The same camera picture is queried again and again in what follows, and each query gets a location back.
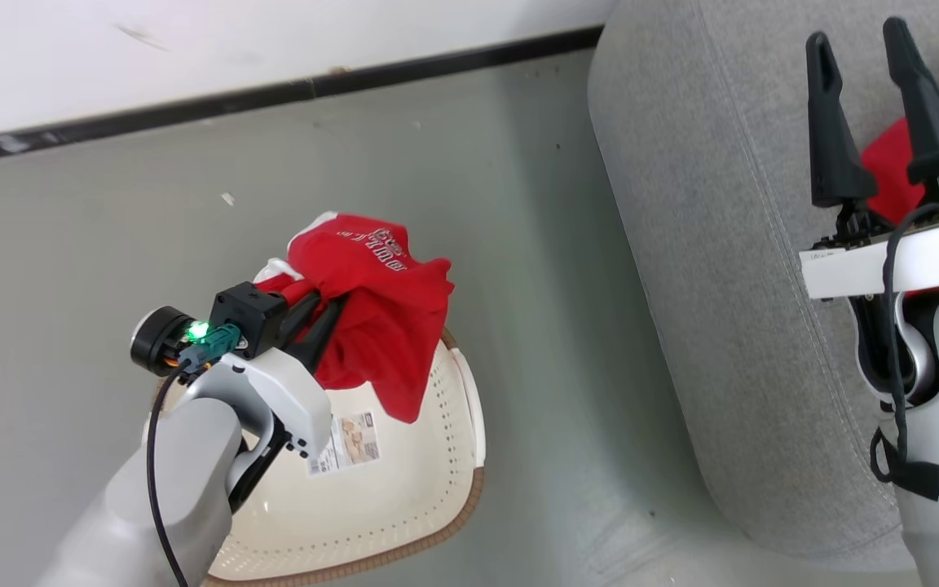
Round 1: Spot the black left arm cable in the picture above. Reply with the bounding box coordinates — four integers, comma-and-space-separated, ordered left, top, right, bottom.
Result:
146, 363, 191, 587

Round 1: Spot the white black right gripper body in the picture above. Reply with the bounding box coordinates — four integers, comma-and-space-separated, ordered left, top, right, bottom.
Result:
800, 168, 939, 302

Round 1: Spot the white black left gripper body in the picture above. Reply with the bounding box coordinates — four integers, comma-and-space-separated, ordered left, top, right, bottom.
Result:
130, 305, 334, 460

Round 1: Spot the grey fabric sofa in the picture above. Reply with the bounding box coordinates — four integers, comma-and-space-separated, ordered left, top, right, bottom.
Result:
588, 0, 939, 563

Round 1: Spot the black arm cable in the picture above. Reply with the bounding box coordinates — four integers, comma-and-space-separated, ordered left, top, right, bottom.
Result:
869, 202, 939, 502
146, 363, 191, 587

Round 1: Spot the teal cable connector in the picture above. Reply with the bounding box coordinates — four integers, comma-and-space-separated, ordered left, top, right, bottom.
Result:
179, 324, 244, 368

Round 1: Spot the cream perforated laundry basket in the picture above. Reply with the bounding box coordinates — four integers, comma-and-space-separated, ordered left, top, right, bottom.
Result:
142, 326, 487, 587

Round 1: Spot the red shirt with white print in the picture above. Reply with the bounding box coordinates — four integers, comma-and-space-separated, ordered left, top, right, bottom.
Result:
253, 210, 456, 425

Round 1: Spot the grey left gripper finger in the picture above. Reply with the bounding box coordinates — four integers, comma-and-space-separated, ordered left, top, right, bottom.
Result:
278, 291, 326, 348
299, 295, 350, 375

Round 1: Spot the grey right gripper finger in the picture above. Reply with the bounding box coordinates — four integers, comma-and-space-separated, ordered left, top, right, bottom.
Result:
882, 16, 939, 186
805, 31, 879, 210

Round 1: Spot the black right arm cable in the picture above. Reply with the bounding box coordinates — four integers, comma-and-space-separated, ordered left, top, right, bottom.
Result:
869, 202, 939, 502

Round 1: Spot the red garment with striped cuff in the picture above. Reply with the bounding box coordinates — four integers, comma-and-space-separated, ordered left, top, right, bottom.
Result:
859, 61, 939, 225

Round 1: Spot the black wall baseboard strip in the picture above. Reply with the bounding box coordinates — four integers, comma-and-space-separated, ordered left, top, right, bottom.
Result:
0, 26, 606, 169

